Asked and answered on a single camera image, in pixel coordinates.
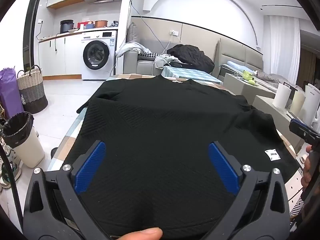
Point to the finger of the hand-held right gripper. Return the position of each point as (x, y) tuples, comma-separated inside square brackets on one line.
[(300, 128)]

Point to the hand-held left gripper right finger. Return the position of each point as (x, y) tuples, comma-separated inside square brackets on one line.
[(223, 166)]

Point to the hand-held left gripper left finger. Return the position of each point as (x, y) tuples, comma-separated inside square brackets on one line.
[(90, 165)]

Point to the black knit sweater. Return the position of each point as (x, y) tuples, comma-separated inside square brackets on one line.
[(160, 120)]

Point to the person's right hand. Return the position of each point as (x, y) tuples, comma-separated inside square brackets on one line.
[(307, 170)]

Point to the person's left hand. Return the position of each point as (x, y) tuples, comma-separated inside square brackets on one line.
[(142, 234)]

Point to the cream paper roll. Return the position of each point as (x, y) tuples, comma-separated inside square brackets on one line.
[(297, 102)]

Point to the grey low cabinet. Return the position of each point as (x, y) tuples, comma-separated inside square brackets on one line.
[(267, 110)]

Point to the checked tablecloth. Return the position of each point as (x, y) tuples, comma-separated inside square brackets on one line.
[(71, 132)]

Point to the black slipper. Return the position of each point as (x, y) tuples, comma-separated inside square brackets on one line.
[(54, 153)]

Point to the cream trash bin black liner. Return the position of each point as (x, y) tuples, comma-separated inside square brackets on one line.
[(27, 147)]

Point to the green toy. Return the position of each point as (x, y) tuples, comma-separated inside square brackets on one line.
[(247, 75)]

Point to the white green sneaker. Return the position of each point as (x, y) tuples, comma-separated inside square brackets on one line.
[(10, 170)]

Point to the white curtain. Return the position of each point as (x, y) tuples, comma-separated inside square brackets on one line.
[(280, 47)]

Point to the light blue towel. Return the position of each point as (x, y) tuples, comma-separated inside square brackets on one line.
[(236, 66)]

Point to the woven laundry basket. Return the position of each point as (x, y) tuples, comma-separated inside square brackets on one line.
[(32, 90)]

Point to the light blue checked cloth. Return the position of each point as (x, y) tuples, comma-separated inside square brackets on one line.
[(190, 75)]

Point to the purple bag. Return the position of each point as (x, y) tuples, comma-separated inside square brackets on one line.
[(10, 95)]

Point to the grey sofa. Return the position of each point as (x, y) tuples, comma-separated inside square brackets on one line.
[(131, 63)]

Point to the white base cabinet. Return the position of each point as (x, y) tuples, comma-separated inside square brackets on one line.
[(60, 55)]

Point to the black jacket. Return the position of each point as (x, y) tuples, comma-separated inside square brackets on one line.
[(192, 56)]

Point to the crumpled light grey garment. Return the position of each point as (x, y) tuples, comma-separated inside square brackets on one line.
[(162, 60)]

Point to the houndstooth pillow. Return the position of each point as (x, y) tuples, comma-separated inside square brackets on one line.
[(148, 55)]

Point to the pale grey garment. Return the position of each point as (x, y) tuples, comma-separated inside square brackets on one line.
[(132, 47)]

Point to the white washing machine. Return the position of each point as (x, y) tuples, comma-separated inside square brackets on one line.
[(98, 37)]

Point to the red container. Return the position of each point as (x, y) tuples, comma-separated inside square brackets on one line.
[(83, 25)]

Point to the black pot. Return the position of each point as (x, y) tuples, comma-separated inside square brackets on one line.
[(67, 26)]

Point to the orange pot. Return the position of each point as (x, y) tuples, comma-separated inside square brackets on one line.
[(101, 24)]

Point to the black door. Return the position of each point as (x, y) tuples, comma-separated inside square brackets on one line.
[(31, 30)]

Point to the white wall socket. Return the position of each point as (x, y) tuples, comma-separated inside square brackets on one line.
[(174, 32)]

